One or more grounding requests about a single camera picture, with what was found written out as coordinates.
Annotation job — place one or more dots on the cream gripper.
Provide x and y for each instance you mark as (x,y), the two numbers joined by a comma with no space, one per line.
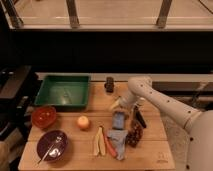
(115,104)

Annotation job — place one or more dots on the blue sponge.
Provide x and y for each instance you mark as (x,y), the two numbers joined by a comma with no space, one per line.
(118,121)

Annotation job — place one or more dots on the red bowl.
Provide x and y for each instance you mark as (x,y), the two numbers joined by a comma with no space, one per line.
(43,117)

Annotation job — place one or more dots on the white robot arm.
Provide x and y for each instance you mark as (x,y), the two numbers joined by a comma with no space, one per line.
(198,124)

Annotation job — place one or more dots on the purple bowl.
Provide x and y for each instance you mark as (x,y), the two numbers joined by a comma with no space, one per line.
(58,149)

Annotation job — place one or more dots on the small dark brown object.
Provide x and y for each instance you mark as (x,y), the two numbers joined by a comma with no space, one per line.
(109,85)

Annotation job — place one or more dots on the blue grey cloth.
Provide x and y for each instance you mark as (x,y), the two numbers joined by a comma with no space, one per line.
(118,138)

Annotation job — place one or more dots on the yellow apple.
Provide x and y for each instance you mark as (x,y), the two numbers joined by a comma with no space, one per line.
(83,122)

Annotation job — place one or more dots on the dark grape bunch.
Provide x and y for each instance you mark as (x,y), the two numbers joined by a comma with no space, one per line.
(134,134)

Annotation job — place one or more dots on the orange carrot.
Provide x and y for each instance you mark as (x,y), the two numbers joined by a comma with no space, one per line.
(110,147)

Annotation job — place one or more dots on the green plastic tray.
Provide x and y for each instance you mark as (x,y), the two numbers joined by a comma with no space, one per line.
(64,92)

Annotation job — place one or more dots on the metal spoon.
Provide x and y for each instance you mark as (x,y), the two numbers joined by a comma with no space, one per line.
(44,152)

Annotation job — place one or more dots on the black handled knife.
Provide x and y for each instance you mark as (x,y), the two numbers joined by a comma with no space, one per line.
(138,116)

